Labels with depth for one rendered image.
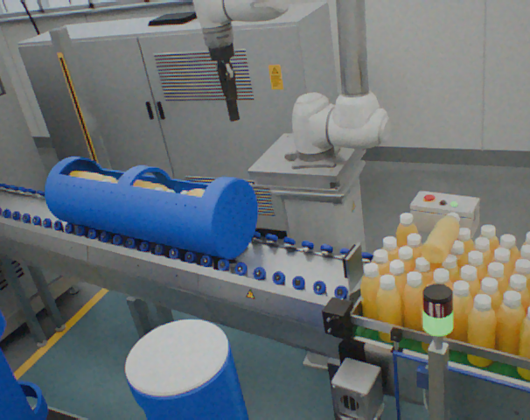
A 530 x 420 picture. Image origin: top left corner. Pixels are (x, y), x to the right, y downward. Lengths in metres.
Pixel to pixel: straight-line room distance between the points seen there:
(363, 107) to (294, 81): 1.21
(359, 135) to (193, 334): 0.98
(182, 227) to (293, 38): 1.57
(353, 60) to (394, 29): 2.28
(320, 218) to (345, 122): 0.43
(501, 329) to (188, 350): 0.81
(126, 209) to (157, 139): 1.86
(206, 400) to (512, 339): 0.78
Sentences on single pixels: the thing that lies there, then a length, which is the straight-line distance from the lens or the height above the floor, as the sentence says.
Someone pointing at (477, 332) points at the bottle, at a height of 1.02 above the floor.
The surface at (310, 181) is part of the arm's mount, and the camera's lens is 2.25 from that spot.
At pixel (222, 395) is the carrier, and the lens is 1.54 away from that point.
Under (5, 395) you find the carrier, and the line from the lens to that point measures 2.12.
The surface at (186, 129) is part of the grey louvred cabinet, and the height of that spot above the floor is 0.82.
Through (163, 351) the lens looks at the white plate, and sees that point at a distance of 1.59.
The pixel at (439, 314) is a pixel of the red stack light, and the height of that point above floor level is 1.22.
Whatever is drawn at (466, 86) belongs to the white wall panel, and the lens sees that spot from 4.39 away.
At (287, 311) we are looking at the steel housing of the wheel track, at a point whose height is 0.86.
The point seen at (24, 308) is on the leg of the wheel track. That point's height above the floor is 0.29.
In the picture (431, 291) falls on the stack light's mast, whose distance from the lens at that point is 1.27.
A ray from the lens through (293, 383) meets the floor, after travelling 2.84.
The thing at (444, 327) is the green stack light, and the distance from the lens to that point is 1.30.
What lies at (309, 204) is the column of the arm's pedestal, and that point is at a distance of 2.30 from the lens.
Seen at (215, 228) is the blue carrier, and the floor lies 1.12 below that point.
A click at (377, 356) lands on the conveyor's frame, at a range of 1.68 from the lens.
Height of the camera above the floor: 2.05
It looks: 29 degrees down
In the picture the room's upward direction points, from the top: 10 degrees counter-clockwise
